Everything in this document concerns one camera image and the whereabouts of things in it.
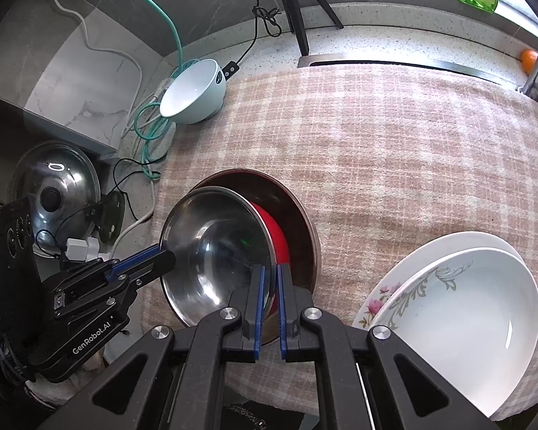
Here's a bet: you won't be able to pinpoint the person's left hand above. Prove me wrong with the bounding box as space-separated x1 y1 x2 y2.
24 357 113 408

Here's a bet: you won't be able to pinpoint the teal hose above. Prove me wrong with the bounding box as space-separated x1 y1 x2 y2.
94 0 202 183

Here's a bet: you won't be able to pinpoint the white plate grey leaf print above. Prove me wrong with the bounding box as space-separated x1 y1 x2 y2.
374 247 538 418

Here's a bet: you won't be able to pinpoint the pale mint ceramic bowl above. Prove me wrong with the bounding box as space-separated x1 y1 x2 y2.
159 59 227 125

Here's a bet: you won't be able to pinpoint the small steel bowl red outside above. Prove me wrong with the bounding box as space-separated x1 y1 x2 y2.
160 187 292 329

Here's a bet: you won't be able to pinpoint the white plug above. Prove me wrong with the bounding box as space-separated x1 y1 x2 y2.
66 238 102 263

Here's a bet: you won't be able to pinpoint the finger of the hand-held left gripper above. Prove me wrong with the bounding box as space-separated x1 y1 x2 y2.
114 251 176 285
107 244 162 279

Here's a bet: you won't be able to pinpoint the large stainless steel bowl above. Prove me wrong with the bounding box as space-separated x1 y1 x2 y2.
190 169 320 298

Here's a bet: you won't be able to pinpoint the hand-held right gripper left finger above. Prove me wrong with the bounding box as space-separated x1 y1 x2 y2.
40 265 267 430

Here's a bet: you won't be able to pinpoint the white cable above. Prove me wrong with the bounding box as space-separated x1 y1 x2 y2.
38 0 180 236

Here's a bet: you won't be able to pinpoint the white plate pink flowers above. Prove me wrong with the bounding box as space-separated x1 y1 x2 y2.
352 231 525 330

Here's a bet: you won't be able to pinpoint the pink plaid cloth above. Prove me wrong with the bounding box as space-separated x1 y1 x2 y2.
103 63 538 418

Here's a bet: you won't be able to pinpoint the black tripod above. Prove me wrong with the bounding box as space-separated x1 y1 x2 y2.
269 0 345 57

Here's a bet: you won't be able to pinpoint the steel sink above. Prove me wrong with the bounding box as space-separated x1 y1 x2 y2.
298 54 521 85

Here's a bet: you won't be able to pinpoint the steel pot lid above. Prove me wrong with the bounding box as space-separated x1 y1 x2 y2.
8 140 102 258

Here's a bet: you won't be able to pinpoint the black cable with switch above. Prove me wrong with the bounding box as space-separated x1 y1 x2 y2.
223 0 283 80

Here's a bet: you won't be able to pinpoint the dark power adapter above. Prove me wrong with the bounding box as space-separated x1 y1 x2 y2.
87 190 126 247

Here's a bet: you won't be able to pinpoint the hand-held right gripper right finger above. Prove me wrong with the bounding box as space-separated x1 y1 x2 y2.
275 263 498 430

